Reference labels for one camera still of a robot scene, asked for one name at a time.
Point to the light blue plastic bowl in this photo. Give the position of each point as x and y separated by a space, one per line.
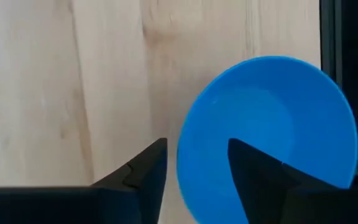
266 118

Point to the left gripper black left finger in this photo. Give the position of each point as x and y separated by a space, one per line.
145 183

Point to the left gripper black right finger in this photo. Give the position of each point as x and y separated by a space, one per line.
259 183

